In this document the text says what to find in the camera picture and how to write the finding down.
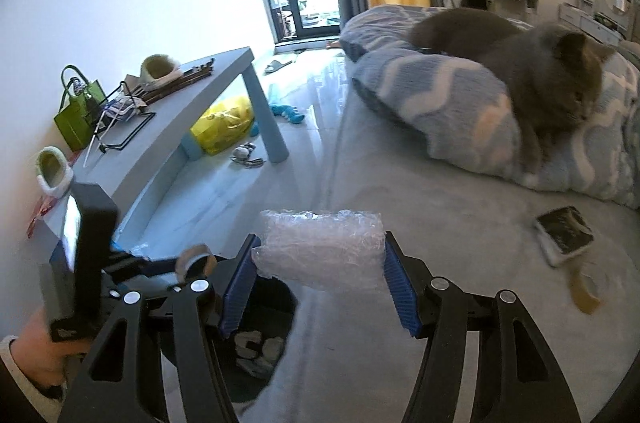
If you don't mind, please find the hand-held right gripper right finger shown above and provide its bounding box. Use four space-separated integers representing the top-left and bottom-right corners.
384 230 583 423

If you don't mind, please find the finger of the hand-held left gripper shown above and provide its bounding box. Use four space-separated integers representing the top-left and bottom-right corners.
107 252 213 300

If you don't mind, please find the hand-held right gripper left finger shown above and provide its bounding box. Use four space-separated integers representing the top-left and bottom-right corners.
60 233 263 423

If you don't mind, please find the black trash bin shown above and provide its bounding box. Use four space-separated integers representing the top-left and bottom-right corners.
160 275 299 409

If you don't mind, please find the person's left forearm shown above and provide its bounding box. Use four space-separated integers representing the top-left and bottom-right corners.
0 335 68 423

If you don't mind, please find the person's left hand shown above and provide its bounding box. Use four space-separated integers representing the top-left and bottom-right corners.
12 305 93 389

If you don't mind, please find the red paper packet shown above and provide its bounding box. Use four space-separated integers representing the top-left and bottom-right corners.
26 197 57 238

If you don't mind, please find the green plush slipper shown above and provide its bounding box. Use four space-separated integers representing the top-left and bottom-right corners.
35 146 75 204
139 54 184 84

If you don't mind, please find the small grey cat toy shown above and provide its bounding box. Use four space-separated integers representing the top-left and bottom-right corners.
230 143 264 168

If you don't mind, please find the green gift bag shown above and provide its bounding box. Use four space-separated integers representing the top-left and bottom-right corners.
54 64 107 152

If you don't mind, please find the white printed packet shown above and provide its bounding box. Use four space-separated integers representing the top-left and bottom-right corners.
102 98 147 124

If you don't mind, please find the yellow plastic bag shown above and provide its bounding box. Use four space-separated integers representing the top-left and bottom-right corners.
191 97 256 156

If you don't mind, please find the black and white packet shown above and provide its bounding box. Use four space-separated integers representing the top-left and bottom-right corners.
534 205 596 267

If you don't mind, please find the blue plush toy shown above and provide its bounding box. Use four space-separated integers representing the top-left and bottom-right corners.
266 99 307 127

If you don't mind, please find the brown tape roll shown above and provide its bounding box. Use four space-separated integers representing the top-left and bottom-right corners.
567 263 602 317

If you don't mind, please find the blue patterned fleece blanket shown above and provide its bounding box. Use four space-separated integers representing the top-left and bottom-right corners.
340 5 533 177

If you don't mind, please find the light blue side table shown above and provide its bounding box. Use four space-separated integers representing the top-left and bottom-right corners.
30 47 290 265

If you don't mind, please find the bundle of dark sticks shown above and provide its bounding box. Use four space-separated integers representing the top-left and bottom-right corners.
144 58 217 92

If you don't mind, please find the grey sandal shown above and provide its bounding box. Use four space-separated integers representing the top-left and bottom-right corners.
262 59 297 76

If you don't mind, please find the white vanity desk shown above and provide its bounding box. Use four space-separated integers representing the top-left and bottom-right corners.
556 0 629 47

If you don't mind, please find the black wire rack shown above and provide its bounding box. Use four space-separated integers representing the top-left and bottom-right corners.
96 80 157 152

